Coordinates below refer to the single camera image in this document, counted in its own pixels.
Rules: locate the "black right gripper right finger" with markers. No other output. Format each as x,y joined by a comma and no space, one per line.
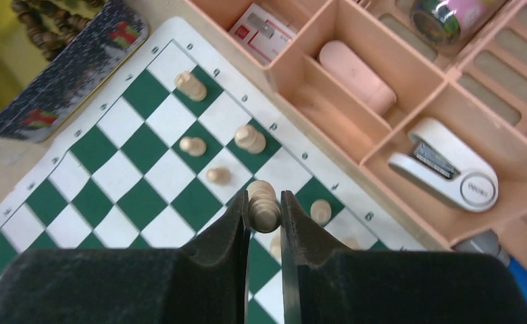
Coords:
325,281

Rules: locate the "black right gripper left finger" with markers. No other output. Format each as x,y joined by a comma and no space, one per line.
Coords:
203,281

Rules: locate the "white bishop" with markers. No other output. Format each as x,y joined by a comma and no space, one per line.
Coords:
190,86

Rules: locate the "green white chess board mat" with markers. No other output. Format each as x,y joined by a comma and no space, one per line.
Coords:
116,177

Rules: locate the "gold tin with dark pieces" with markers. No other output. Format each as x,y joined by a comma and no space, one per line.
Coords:
115,33

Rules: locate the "white queen lying in tin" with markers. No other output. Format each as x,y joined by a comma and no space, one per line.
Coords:
264,212

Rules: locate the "blue grey stamp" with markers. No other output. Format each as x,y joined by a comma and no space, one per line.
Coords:
488,243

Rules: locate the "white stapler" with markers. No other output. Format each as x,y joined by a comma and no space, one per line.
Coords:
441,164

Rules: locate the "pink desk organizer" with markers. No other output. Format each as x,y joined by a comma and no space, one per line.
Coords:
477,89

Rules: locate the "pink eraser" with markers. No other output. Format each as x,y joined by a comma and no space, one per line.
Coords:
346,67

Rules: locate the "red white card packet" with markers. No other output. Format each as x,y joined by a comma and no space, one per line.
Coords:
262,34

